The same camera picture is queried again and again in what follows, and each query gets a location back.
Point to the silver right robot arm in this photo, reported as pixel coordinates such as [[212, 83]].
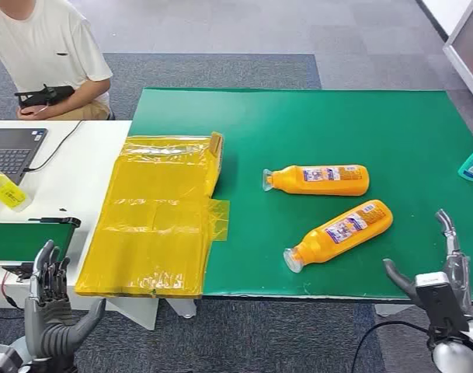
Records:
[[453, 360]]

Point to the white table foot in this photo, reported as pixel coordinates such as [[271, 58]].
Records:
[[183, 308], [135, 311], [391, 310]]

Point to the black handheld controller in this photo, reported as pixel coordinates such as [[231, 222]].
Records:
[[46, 95]]

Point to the orange bottle with clear cap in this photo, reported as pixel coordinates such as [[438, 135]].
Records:
[[321, 181], [337, 234]]

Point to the green table mat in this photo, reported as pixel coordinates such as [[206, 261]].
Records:
[[298, 128]]

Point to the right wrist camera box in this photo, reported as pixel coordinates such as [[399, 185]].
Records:
[[440, 301]]

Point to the person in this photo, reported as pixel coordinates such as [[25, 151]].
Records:
[[46, 41]]

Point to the small clear yellow-label bottle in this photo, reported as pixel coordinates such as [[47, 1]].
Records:
[[9, 193]]

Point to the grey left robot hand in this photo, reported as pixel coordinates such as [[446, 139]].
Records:
[[46, 329]]

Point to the person's left forearm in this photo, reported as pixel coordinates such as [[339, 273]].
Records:
[[77, 98]]

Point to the small black flat device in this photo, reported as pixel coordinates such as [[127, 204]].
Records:
[[19, 270]]

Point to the dark grey laptop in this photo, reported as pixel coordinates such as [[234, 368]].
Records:
[[10, 149]]

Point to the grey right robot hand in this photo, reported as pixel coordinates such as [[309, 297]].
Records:
[[459, 278]]

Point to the yellow film wrapped cardboard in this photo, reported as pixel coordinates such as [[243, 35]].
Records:
[[154, 221]]

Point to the white framed board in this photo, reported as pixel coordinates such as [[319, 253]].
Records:
[[469, 46]]

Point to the person's left hand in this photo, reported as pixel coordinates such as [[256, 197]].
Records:
[[30, 112]]

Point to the green conveyor with black edge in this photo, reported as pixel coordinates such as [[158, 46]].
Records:
[[26, 239]]

